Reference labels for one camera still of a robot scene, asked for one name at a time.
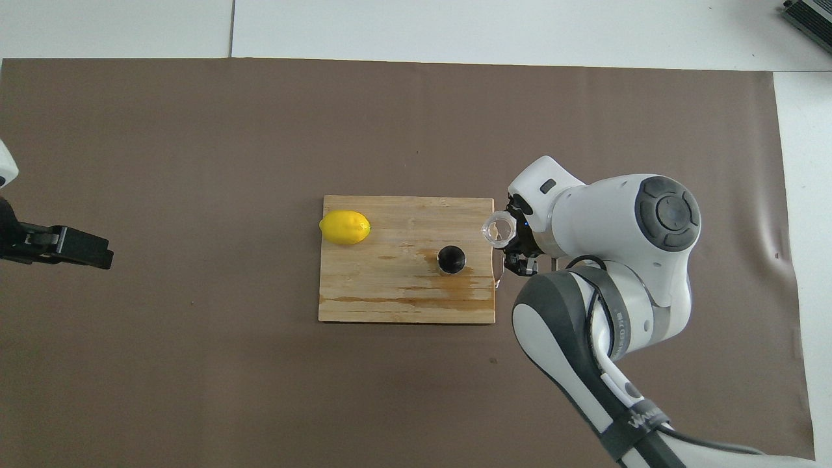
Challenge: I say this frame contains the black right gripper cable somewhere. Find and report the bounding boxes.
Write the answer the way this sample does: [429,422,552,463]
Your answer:
[585,255,781,456]

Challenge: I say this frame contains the grey finned metal device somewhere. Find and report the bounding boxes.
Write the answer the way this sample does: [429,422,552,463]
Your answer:
[780,0,832,36]

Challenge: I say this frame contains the steel double jigger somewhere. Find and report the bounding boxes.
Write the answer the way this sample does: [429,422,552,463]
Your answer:
[436,244,467,275]

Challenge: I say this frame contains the yellow lemon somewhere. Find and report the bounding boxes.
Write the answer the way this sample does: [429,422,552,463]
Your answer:
[318,210,372,246]

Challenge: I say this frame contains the wooden cutting board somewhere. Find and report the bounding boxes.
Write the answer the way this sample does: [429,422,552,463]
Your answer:
[318,195,506,324]

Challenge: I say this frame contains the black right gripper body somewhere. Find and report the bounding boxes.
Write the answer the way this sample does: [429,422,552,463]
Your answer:
[510,208,540,257]

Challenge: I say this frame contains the clear faceted glass cup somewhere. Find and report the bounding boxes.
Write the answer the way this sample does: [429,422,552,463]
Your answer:
[481,211,517,249]

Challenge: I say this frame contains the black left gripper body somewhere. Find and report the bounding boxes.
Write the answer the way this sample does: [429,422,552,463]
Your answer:
[0,195,30,264]

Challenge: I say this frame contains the brown paper table mat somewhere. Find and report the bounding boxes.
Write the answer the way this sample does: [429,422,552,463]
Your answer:
[0,57,816,468]

